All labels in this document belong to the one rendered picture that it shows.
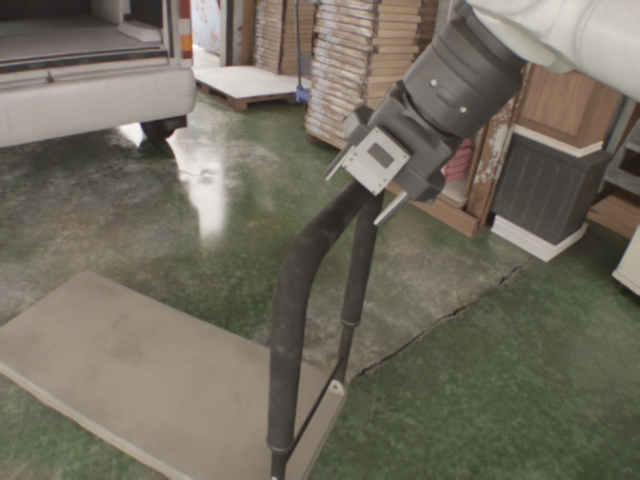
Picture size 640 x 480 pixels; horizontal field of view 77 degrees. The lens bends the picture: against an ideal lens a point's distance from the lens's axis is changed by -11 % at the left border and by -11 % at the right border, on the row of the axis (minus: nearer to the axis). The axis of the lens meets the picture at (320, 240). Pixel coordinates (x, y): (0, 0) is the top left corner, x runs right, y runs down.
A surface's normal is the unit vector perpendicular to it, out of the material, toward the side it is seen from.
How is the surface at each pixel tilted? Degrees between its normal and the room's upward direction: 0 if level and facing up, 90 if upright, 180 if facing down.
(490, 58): 54
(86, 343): 0
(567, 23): 95
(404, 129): 90
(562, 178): 90
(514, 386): 0
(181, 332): 0
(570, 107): 90
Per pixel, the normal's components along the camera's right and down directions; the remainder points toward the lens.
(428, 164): -0.39, 0.46
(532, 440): 0.10, -0.84
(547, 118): -0.76, 0.28
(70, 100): 0.63, 0.40
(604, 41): -0.98, 0.11
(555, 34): -0.55, 0.58
